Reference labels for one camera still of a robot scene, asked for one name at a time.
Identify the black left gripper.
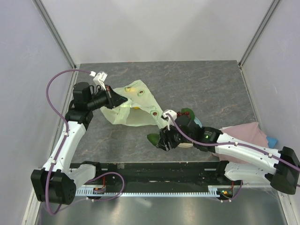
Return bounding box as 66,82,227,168
87,84,128,111

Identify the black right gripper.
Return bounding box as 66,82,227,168
156,120,194,151

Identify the green avocado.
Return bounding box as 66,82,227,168
147,133,160,146

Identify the green avocado print plastic bag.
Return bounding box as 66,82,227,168
100,80,167,129

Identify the red grape bunch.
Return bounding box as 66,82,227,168
177,112,190,117

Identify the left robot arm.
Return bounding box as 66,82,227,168
30,82,128,205

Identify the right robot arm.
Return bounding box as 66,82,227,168
155,111,300,195

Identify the cream ceramic plate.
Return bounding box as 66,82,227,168
178,117,202,148

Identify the pink cloth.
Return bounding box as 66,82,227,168
210,121,269,163

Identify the blue object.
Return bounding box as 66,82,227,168
266,136,278,149

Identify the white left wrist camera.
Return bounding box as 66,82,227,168
90,71,107,91

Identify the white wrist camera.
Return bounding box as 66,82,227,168
90,71,107,91
161,110,177,130

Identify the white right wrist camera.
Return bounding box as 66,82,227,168
161,110,177,130

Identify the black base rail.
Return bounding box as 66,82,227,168
70,161,241,187

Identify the white slotted cable duct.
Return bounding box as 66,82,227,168
76,186,235,198

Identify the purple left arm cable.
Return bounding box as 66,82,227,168
45,69,93,216

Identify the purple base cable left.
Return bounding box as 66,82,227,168
77,171,125,202

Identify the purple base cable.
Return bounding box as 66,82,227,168
215,179,244,203
77,171,125,202

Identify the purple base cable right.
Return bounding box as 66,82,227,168
215,179,244,203

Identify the aluminium frame post left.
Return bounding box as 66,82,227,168
32,0,76,69

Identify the aluminium frame post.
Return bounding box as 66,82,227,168
238,0,281,69
32,0,76,69

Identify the aluminium frame post right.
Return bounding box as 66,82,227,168
238,0,281,69

